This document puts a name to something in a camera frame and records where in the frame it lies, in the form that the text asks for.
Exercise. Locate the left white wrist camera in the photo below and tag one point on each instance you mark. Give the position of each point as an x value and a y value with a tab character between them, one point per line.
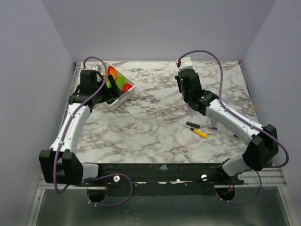
97	68

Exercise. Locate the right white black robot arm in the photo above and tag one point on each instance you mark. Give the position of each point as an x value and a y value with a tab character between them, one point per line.
260	147

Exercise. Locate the white plastic basket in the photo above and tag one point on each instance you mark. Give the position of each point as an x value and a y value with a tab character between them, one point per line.
124	96

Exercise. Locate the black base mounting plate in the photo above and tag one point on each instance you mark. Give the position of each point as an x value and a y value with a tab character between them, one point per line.
150	179

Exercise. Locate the yellow black utility knife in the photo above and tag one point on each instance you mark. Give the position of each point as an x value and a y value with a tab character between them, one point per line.
198	132

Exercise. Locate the green toy leaf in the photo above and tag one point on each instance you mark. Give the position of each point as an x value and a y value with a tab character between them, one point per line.
112	100
120	82

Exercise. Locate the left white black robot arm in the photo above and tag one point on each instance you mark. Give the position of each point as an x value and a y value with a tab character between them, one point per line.
59	163

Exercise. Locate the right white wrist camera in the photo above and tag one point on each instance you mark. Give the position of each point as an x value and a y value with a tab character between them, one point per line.
185	63

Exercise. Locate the clear zip top bag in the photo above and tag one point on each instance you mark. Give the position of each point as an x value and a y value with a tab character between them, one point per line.
191	111

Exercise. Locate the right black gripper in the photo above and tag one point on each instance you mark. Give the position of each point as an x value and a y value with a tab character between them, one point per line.
178	79

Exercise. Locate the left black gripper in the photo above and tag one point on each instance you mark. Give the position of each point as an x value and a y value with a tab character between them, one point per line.
113	92

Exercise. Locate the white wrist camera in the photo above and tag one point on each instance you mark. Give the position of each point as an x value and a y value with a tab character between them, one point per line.
97	68
185	63

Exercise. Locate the black comb strip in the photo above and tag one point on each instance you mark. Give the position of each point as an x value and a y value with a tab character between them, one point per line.
193	125

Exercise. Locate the orange red toy mango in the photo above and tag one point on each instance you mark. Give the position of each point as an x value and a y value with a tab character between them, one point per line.
112	71

